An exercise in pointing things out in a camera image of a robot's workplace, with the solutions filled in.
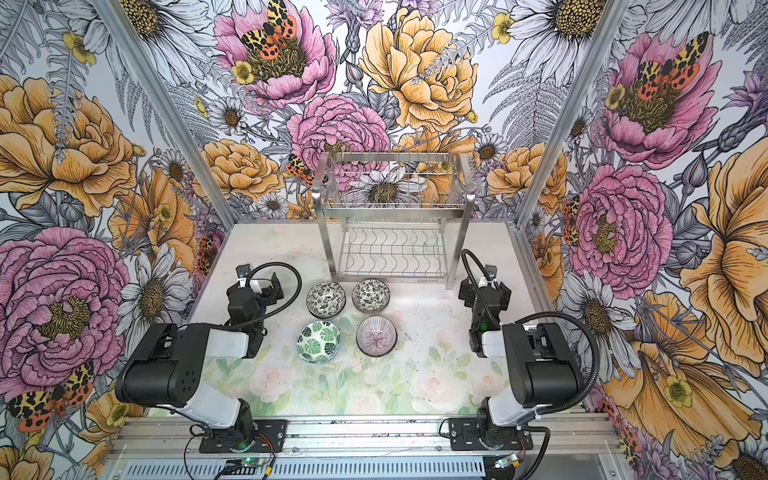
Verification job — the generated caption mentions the two-tier steel dish rack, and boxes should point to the two-tier steel dish rack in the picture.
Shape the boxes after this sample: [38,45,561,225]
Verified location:
[311,152,476,288]

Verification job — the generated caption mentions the green leaf pattern bowl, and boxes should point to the green leaf pattern bowl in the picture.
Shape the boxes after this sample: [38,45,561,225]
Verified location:
[296,320,342,365]

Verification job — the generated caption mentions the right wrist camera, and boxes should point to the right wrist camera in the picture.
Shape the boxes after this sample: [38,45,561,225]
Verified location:
[478,264,498,286]

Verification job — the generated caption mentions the white slotted cable duct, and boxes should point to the white slotted cable duct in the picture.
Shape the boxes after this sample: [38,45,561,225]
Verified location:
[109,456,486,479]

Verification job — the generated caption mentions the green circuit board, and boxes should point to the green circuit board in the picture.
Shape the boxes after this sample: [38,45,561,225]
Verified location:
[225,457,264,472]

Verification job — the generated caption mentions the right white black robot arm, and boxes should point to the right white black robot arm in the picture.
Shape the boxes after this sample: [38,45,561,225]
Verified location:
[449,278,596,451]

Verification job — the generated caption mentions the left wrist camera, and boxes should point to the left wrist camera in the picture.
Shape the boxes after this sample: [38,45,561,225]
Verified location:
[235,263,252,287]

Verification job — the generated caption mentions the aluminium mounting rail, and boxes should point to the aluminium mounting rail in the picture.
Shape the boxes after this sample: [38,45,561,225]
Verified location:
[108,411,619,461]

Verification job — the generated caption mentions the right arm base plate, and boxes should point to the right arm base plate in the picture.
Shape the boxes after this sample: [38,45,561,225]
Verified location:
[448,417,533,451]

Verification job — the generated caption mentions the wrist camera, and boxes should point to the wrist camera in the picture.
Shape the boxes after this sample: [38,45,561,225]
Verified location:
[478,264,498,286]
[235,263,252,287]

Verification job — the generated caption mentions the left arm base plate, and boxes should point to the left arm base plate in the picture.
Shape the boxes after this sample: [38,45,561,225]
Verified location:
[198,419,288,454]

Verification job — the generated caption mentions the pink ribbed glass bowl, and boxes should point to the pink ribbed glass bowl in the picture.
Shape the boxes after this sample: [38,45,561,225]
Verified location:
[356,316,398,358]

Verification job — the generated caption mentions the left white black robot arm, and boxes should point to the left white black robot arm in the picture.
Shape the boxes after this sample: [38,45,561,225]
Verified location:
[115,274,284,450]

